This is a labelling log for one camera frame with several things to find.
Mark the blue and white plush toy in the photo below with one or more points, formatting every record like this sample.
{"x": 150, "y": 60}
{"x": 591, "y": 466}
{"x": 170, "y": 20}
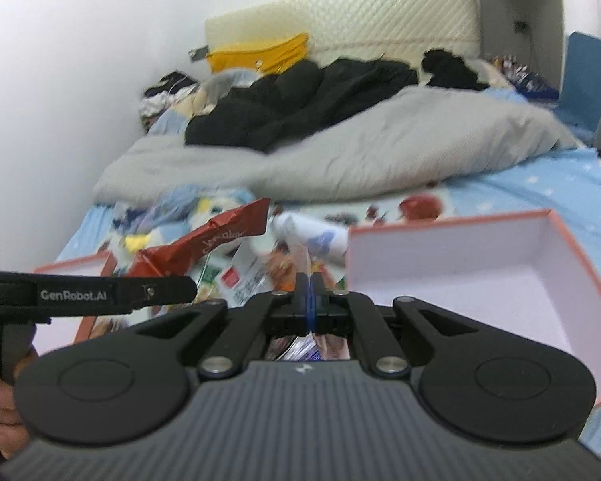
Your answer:
{"x": 215, "y": 208}

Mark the white tube with blue mark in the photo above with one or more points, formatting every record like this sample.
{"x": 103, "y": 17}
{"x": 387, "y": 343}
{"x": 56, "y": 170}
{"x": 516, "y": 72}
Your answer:
{"x": 313, "y": 235}

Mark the grey pillow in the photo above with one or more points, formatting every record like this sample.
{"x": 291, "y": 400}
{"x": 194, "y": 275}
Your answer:
{"x": 405, "y": 150}

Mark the blue chair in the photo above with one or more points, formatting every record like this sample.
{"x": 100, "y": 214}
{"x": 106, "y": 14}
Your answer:
{"x": 586, "y": 80}

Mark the yellow bag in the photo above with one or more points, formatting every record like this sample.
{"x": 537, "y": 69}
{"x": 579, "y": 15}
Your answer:
{"x": 260, "y": 55}

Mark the blue printed bed sheet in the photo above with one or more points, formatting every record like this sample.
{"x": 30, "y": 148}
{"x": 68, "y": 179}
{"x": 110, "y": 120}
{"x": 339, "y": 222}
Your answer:
{"x": 531, "y": 185}

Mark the black jacket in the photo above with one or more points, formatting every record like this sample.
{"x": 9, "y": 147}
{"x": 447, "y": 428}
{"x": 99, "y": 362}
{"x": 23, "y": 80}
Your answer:
{"x": 290, "y": 100}

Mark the white labelled snack packet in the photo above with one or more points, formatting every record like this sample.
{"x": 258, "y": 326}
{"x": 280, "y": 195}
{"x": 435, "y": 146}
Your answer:
{"x": 245, "y": 275}

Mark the red snack packet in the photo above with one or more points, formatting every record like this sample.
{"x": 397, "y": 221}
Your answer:
{"x": 215, "y": 235}

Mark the pink box lid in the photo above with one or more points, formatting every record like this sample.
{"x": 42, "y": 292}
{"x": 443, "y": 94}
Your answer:
{"x": 87, "y": 265}

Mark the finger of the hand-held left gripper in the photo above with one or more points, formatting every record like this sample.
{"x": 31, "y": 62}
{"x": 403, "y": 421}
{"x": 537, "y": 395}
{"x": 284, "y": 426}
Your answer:
{"x": 173, "y": 289}

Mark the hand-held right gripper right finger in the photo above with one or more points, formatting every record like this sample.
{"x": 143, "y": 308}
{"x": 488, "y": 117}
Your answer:
{"x": 316, "y": 305}

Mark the pile of clothes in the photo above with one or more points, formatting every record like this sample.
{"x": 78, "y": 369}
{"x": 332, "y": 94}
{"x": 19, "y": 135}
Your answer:
{"x": 163, "y": 97}

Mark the cream quilted headboard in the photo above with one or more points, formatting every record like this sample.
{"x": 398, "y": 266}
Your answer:
{"x": 380, "y": 20}

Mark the grey wall socket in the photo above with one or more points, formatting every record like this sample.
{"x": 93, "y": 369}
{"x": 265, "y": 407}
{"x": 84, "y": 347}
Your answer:
{"x": 198, "y": 53}

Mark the pile of colourful packets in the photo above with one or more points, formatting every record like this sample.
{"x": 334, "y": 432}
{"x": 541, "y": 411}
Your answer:
{"x": 523, "y": 77}

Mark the pink cardboard box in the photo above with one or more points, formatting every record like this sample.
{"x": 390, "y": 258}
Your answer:
{"x": 455, "y": 270}

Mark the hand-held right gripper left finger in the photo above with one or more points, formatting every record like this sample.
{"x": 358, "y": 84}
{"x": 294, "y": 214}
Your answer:
{"x": 303, "y": 305}

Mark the black cloth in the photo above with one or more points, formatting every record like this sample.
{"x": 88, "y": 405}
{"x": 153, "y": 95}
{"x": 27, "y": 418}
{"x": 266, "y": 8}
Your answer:
{"x": 450, "y": 70}

